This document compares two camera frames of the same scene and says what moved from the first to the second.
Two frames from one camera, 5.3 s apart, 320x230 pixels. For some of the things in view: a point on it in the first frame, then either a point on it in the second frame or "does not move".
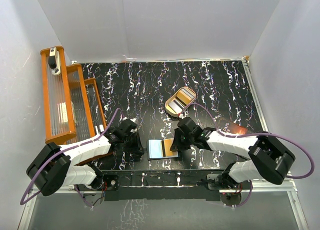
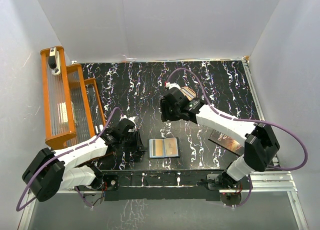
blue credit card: [160, 148] does not move
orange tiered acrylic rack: [72, 109] does not move
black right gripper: [177, 145] → [166, 115]
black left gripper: [137, 147] does not move
